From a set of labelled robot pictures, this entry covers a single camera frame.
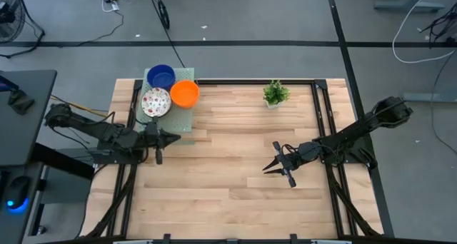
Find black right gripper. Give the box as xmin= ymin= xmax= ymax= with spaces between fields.
xmin=262 ymin=141 xmax=317 ymax=188

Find black metal table frame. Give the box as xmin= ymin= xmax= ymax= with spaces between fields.
xmin=80 ymin=78 xmax=385 ymax=244

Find artificial plant in white pot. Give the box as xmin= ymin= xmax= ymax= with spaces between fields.
xmin=263 ymin=79 xmax=291 ymax=110

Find white floor cable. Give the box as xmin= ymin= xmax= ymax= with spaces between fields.
xmin=391 ymin=0 xmax=457 ymax=64

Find black floor fan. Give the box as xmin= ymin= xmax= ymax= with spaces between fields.
xmin=0 ymin=0 xmax=46 ymax=59

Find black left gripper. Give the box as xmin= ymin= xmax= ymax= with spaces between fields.
xmin=143 ymin=116 xmax=182 ymax=166

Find floral print ceramic bowl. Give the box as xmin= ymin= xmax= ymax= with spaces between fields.
xmin=141 ymin=87 xmax=173 ymax=118

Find blue plastic mini bowl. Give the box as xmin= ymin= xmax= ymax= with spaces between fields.
xmin=146 ymin=63 xmax=176 ymax=91

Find yellow cable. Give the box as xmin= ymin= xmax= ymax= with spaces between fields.
xmin=49 ymin=95 xmax=108 ymax=117

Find dark grey low desk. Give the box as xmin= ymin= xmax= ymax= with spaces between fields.
xmin=0 ymin=161 xmax=46 ymax=244

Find black mouse with blue light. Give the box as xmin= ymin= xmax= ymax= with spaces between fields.
xmin=2 ymin=175 xmax=32 ymax=213

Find black cable bundle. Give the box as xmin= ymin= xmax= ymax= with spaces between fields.
xmin=419 ymin=3 xmax=457 ymax=45

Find black cable with plug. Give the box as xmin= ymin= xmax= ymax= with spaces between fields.
xmin=146 ymin=0 xmax=186 ymax=68

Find thin black floor cable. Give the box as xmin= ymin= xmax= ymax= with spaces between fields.
xmin=430 ymin=49 xmax=457 ymax=156

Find pale green perforated rack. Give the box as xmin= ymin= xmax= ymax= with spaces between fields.
xmin=136 ymin=67 xmax=196 ymax=146

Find black desk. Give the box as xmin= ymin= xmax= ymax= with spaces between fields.
xmin=0 ymin=69 xmax=58 ymax=166

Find orange plastic mini bowl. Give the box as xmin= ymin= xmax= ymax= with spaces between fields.
xmin=169 ymin=79 xmax=201 ymax=110

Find grey metal desk foot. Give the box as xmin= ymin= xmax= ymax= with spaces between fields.
xmin=373 ymin=0 xmax=446 ymax=13
xmin=401 ymin=90 xmax=457 ymax=104

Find black device on desk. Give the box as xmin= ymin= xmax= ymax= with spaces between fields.
xmin=6 ymin=88 xmax=36 ymax=116

